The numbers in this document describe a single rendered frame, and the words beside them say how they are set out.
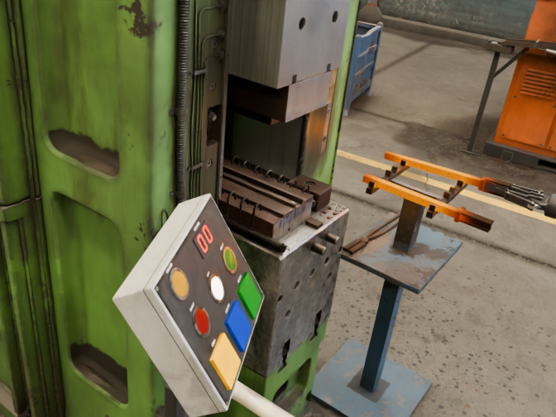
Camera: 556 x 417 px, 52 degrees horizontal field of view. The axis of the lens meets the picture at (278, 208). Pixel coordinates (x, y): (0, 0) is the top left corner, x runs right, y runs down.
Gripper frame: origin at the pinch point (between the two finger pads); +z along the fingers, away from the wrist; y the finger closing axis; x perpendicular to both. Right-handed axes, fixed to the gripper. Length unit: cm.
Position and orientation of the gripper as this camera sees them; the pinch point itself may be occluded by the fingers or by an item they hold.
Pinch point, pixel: (496, 187)
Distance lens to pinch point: 201.8
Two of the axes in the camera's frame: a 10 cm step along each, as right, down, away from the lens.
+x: 0.9, -8.7, -4.8
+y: 5.7, -3.5, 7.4
